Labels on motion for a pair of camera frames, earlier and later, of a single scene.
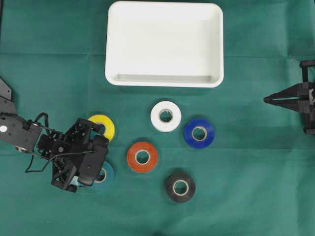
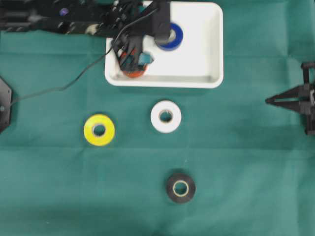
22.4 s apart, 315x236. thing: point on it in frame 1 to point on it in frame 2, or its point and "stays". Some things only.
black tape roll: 190,191 stays
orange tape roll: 149,164 to 136,73
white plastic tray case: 157,44 stays
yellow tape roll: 109,131 stays
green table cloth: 187,161 stays
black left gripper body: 65,150 to 127,22
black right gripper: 307,94 stays
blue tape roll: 204,125 to 174,44
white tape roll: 161,125 stays
